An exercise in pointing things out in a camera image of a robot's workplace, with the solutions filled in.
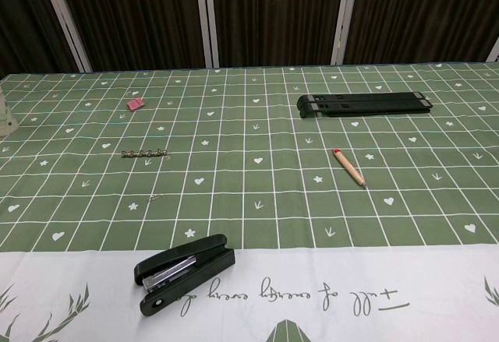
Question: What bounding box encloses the green checked tablecloth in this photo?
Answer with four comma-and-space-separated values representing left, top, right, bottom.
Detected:
0, 60, 499, 342

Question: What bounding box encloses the short wooden pencil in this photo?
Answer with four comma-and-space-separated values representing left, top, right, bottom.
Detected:
332, 148, 367, 189

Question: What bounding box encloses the black folding laptop stand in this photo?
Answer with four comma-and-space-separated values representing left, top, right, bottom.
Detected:
296, 91, 433, 119

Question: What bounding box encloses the pink eraser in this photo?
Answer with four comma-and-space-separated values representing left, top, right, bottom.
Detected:
125, 90, 143, 110

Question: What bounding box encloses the black stapler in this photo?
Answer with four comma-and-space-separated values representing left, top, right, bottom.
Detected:
133, 234, 236, 317

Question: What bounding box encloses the dark folding screen panel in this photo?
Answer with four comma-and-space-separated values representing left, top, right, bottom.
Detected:
0, 0, 499, 76

